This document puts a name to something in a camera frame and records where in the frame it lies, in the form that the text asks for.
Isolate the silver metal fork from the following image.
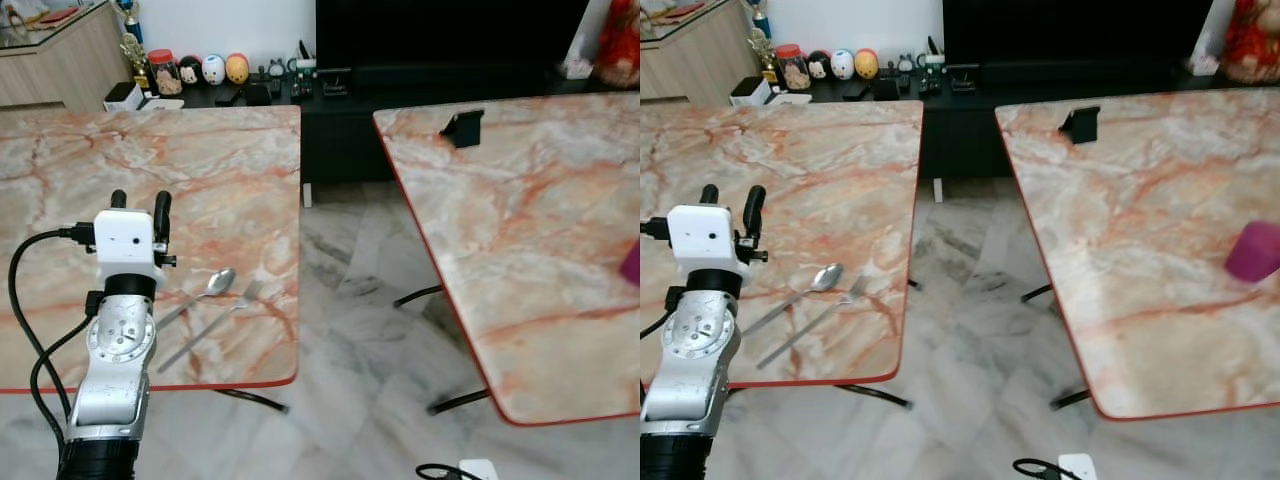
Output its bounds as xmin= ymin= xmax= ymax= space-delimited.
xmin=157 ymin=279 xmax=264 ymax=374
xmin=756 ymin=276 xmax=874 ymax=370

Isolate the black phone stand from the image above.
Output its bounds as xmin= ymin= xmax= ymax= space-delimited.
xmin=1058 ymin=105 xmax=1102 ymax=145
xmin=440 ymin=108 xmax=486 ymax=150

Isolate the light wooden cabinet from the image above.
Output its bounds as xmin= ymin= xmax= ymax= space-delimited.
xmin=0 ymin=0 xmax=137 ymax=112
xmin=640 ymin=0 xmax=767 ymax=107

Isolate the red-lidded snack jar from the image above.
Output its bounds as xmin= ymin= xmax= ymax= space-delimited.
xmin=775 ymin=43 xmax=812 ymax=94
xmin=147 ymin=48 xmax=185 ymax=98

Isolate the silver metal spoon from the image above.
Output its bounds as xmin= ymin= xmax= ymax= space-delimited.
xmin=744 ymin=262 xmax=845 ymax=337
xmin=158 ymin=266 xmax=239 ymax=327

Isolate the small white box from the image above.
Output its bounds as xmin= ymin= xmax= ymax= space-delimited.
xmin=730 ymin=76 xmax=774 ymax=107
xmin=104 ymin=81 xmax=147 ymax=112

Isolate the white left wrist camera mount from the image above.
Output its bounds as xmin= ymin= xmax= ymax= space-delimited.
xmin=93 ymin=208 xmax=171 ymax=281
xmin=667 ymin=203 xmax=751 ymax=281

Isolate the black television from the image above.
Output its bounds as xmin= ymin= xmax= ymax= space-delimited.
xmin=315 ymin=0 xmax=593 ymax=73
xmin=942 ymin=0 xmax=1217 ymax=69

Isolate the gold trophy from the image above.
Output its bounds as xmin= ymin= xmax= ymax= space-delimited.
xmin=744 ymin=0 xmax=782 ymax=87
xmin=116 ymin=0 xmax=153 ymax=93

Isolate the black television console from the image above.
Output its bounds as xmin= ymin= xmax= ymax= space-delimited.
xmin=150 ymin=68 xmax=641 ymax=187

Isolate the red plush figure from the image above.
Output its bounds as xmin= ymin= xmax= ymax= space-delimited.
xmin=1221 ymin=0 xmax=1280 ymax=85
xmin=594 ymin=0 xmax=641 ymax=90

